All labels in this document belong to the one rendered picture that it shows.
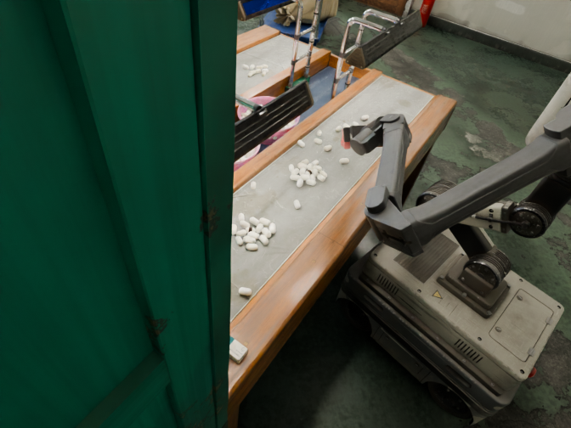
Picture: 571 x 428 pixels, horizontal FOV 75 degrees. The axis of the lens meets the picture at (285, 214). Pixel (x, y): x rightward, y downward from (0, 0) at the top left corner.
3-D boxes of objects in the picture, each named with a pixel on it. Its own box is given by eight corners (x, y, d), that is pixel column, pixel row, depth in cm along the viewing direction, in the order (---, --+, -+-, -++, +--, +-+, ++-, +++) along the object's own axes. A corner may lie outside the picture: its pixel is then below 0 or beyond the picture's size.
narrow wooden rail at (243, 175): (377, 89, 211) (383, 70, 203) (95, 326, 100) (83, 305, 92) (369, 86, 213) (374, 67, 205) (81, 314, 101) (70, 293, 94)
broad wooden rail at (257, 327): (443, 131, 203) (458, 100, 189) (215, 439, 92) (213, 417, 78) (422, 122, 207) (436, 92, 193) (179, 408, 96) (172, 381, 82)
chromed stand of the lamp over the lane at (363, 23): (375, 111, 190) (406, 18, 158) (358, 128, 177) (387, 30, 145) (342, 98, 196) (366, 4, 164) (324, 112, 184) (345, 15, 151)
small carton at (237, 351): (247, 352, 89) (248, 348, 87) (238, 364, 86) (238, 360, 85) (228, 337, 91) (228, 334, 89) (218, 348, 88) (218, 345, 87)
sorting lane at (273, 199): (432, 99, 197) (434, 95, 195) (174, 389, 85) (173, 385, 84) (381, 78, 206) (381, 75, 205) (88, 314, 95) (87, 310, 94)
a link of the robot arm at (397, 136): (405, 242, 78) (387, 204, 73) (379, 246, 81) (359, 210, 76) (415, 136, 108) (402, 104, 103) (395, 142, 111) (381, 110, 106)
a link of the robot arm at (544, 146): (401, 274, 72) (382, 238, 67) (375, 237, 83) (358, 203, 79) (628, 154, 66) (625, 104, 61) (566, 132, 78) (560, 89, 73)
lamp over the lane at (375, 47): (421, 28, 175) (427, 12, 170) (363, 70, 137) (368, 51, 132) (405, 23, 178) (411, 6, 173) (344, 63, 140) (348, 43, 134)
